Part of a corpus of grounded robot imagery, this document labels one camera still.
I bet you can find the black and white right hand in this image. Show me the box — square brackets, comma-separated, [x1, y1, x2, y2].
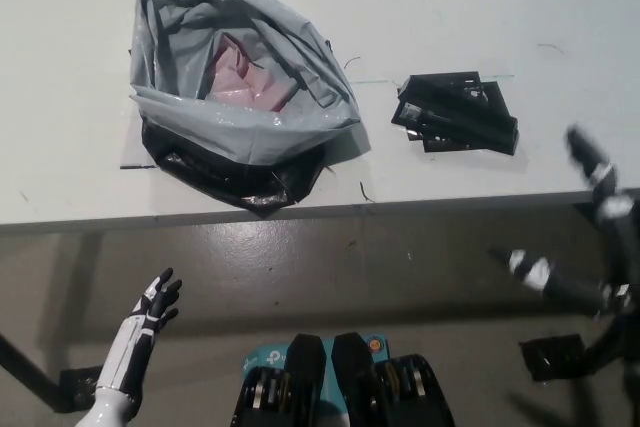
[487, 124, 640, 319]

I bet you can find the white and black left hand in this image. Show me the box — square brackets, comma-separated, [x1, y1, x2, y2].
[94, 267, 184, 396]

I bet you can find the grey and black plastic bag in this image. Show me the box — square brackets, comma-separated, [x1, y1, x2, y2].
[128, 0, 372, 221]

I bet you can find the black floor tape patch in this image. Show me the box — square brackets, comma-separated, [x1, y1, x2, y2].
[53, 365, 129, 414]
[518, 334, 604, 382]

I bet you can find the black table leg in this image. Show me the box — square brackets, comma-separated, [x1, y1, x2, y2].
[0, 330, 64, 398]

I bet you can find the black and teal robot torso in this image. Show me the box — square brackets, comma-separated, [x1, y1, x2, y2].
[229, 330, 457, 427]

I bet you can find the pink packet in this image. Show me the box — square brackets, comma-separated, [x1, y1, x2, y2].
[204, 31, 297, 113]

